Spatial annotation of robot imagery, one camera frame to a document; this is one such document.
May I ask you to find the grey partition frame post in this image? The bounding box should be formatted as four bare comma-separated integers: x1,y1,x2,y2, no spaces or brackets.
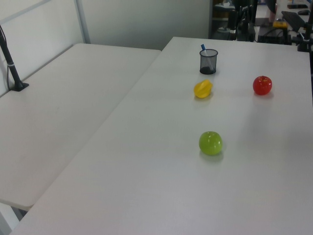
74,0,91,45

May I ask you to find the yellow toy starfruit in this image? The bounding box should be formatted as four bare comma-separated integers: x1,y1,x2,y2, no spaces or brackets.
193,79,214,99

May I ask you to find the black camera stand pole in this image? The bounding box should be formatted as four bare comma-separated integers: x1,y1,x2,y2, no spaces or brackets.
0,24,30,93

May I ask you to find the blue white marker pen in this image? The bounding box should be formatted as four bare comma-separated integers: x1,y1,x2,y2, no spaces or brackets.
201,44,213,70

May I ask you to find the red toy apple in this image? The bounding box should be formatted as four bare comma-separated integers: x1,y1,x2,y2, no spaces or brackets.
252,75,273,95

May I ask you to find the green toy apple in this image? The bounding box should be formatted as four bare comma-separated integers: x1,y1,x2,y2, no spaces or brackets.
198,131,223,156

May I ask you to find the black clamp stand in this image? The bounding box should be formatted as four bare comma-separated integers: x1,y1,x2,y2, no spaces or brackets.
296,21,313,52

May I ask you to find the black tilted keyboard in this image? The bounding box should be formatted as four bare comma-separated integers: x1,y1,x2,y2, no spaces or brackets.
281,10,307,32

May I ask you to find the pink bottle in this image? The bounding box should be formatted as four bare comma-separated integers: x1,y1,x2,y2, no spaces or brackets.
268,0,277,22

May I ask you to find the black mesh pen cup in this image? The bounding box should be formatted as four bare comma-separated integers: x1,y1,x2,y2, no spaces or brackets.
199,48,219,75

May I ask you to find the black Franka gripper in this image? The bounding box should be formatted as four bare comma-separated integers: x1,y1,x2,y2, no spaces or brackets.
235,0,258,28

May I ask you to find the black equipment box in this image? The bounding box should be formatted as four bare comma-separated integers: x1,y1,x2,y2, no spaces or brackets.
257,25,293,45

